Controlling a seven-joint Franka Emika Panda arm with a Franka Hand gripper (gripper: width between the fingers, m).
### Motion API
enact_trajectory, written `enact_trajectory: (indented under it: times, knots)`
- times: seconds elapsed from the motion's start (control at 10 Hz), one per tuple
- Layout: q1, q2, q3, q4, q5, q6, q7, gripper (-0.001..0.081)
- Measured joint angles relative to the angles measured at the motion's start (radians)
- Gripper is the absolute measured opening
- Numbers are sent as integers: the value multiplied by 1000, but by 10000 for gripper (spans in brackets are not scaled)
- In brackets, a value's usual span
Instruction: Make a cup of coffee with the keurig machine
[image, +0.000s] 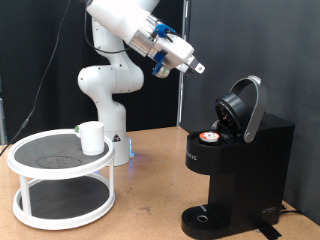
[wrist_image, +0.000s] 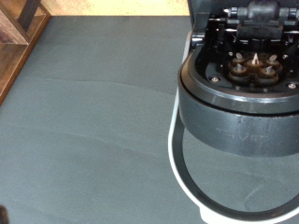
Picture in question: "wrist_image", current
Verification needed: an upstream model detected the black Keurig coffee machine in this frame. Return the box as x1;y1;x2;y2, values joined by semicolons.
167;0;299;224

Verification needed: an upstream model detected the brown wooden shelf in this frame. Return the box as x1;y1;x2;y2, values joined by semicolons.
0;0;52;106

